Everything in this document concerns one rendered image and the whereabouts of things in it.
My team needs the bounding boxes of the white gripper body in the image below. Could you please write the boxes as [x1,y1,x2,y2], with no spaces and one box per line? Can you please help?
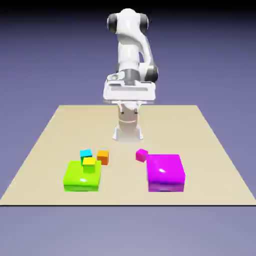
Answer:
[102,79,157,105]

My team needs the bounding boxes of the small magenta cube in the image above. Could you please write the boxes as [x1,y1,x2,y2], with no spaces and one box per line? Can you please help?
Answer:
[135,148,149,163]

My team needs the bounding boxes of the small orange cube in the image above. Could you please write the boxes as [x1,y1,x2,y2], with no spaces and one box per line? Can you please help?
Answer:
[96,150,110,166]

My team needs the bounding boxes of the small cyan cube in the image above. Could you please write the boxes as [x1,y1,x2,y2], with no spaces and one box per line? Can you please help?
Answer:
[79,148,93,165]

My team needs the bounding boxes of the small yellow cube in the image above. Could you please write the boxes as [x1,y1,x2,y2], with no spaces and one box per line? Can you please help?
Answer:
[82,157,97,174]

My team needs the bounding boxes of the large magenta box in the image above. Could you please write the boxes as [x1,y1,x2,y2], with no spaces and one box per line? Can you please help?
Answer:
[146,153,186,193]

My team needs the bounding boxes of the large green box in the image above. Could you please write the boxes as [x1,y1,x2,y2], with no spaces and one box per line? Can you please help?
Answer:
[62,159,102,193]

